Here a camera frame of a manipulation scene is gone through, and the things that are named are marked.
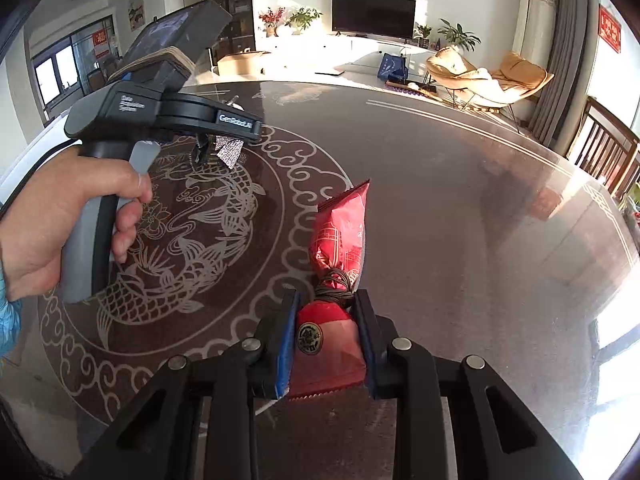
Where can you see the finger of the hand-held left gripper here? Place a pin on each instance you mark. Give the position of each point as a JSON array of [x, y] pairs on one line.
[[202, 152]]

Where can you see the red wall hanging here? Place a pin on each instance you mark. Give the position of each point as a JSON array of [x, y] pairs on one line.
[[610, 29]]

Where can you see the cardboard box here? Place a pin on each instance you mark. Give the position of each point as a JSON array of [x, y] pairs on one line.
[[242, 64]]

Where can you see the wall painting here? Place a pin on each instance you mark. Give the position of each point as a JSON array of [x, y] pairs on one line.
[[136, 11]]

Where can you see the wooden chair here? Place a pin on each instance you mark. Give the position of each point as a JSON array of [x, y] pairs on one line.
[[605, 150]]

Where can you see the white television console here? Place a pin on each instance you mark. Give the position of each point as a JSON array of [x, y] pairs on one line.
[[350, 52]]

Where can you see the red window sign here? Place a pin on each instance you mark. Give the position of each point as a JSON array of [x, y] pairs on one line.
[[101, 42]]

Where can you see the person's left hand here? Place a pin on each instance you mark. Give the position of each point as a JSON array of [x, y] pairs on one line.
[[35, 230]]

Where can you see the blue shopping bag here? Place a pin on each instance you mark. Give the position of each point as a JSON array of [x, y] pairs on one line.
[[393, 66]]

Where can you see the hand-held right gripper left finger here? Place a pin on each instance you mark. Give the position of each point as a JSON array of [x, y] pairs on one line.
[[285, 345]]

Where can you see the small potted plant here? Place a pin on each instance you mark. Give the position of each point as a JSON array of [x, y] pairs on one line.
[[424, 35]]

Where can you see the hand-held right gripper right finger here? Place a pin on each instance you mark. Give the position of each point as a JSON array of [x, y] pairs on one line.
[[365, 340]]

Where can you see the grey curtain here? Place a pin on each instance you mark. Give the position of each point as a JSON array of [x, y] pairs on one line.
[[565, 50]]

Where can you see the red foil packet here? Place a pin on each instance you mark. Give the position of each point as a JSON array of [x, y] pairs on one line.
[[340, 230]]

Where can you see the green potted plant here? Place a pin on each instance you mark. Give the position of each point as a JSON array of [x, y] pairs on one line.
[[304, 20]]

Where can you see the silver glitter hair clip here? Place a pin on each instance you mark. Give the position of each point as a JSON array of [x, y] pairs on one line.
[[229, 152]]

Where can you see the red flower plant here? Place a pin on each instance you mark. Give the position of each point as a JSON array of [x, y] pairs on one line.
[[271, 20]]

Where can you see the white standing air conditioner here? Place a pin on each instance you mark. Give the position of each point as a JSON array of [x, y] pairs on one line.
[[536, 15]]

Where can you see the large leafy potted plant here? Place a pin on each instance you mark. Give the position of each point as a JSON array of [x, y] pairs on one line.
[[460, 35]]

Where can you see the black television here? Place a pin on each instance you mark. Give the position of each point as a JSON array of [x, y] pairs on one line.
[[374, 15]]

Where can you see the white board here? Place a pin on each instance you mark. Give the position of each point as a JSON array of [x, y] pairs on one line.
[[35, 155]]

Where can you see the orange lounge chair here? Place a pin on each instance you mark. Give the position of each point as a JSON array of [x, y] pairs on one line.
[[490, 82]]

